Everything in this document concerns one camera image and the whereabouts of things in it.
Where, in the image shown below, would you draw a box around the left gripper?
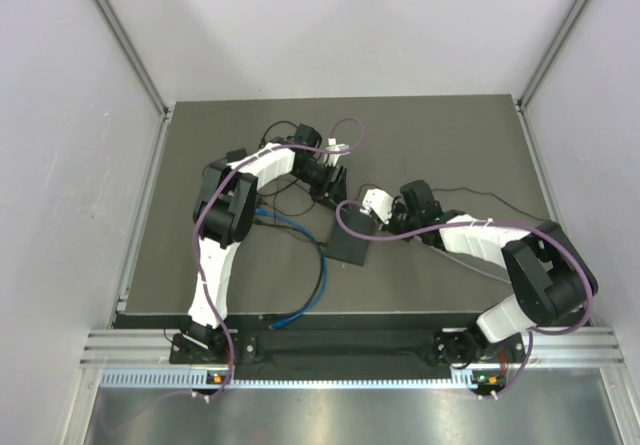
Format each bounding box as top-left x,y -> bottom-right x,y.
292,160 -> 351,212

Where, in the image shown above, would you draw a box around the black ethernet cable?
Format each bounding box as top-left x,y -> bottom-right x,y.
252,217 -> 326,320

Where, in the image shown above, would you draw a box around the black network switch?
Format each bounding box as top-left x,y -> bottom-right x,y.
237,199 -> 261,242
325,205 -> 377,266

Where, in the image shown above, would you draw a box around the blue ethernet cable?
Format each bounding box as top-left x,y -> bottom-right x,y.
254,209 -> 332,329

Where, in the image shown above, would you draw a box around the black power adapter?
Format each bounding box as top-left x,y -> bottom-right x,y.
226,148 -> 248,164

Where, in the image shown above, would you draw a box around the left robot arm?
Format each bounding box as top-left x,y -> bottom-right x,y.
181,125 -> 352,362

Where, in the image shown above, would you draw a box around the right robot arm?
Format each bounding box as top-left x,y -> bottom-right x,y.
375,180 -> 598,361

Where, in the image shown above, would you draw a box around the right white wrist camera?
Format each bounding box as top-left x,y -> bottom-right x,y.
360,188 -> 394,225

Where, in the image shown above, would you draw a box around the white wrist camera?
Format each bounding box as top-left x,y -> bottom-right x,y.
320,137 -> 351,167
360,188 -> 394,225

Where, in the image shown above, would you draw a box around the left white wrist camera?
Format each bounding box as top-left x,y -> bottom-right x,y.
320,137 -> 351,167

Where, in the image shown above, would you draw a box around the right aluminium frame post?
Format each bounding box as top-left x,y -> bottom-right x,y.
515,0 -> 592,114

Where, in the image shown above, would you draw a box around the aluminium frame post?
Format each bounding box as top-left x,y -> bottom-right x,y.
515,0 -> 592,114
91,0 -> 169,117

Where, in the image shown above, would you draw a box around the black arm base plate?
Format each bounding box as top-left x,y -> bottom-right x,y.
172,312 -> 521,376

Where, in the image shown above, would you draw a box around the slotted grey cable duct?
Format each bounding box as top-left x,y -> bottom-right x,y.
100,368 -> 505,390

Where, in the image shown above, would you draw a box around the aluminium front frame rail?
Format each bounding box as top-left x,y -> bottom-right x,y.
80,327 -> 624,379

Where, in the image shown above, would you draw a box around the left aluminium frame post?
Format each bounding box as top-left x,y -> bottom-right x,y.
91,0 -> 169,117

